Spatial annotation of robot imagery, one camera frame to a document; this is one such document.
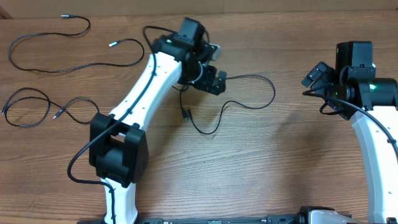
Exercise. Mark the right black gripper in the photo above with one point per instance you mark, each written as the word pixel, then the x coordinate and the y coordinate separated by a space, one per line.
pixel 327 74

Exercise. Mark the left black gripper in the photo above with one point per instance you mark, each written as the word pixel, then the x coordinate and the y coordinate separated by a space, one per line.
pixel 205 84

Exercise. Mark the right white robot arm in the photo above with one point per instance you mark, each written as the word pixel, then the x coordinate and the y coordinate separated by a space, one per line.
pixel 352 90

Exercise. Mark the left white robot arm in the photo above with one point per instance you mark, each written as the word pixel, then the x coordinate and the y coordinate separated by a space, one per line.
pixel 118 145

